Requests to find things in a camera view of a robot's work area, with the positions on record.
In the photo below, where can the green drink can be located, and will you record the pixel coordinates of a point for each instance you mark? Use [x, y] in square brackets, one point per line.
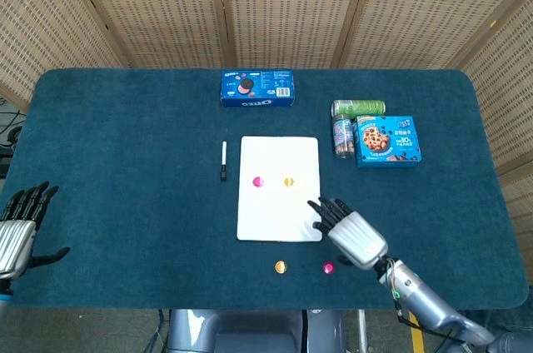
[362, 107]

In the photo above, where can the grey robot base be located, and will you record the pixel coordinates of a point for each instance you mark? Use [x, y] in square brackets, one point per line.
[250, 328]

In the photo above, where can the teal table cloth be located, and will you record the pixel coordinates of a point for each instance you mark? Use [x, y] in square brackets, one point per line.
[125, 161]

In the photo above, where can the white magnetic whiteboard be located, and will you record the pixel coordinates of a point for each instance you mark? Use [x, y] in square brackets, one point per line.
[275, 215]

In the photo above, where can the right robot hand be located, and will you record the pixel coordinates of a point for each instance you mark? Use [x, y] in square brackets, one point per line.
[358, 238]

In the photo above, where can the metal table leg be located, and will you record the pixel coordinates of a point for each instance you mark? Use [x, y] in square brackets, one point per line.
[362, 332]

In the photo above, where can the woven bamboo folding screen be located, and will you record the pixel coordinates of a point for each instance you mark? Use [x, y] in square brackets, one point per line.
[166, 7]

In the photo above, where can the red round magnet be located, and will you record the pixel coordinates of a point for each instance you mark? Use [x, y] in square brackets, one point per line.
[257, 181]
[328, 267]

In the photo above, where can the yellow round magnet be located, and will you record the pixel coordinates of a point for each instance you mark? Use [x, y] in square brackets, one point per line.
[289, 181]
[280, 267]

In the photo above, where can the clear plastic snack jar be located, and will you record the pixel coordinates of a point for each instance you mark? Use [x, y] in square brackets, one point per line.
[343, 136]

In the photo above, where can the black white marker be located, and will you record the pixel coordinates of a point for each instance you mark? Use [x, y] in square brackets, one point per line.
[224, 153]

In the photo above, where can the light blue cookie box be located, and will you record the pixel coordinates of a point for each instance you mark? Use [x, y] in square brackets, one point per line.
[387, 145]

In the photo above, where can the blue Oreo cookie box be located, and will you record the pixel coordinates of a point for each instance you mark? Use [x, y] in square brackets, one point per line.
[258, 88]

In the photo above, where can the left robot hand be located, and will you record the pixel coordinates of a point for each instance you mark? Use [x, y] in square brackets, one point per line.
[14, 240]

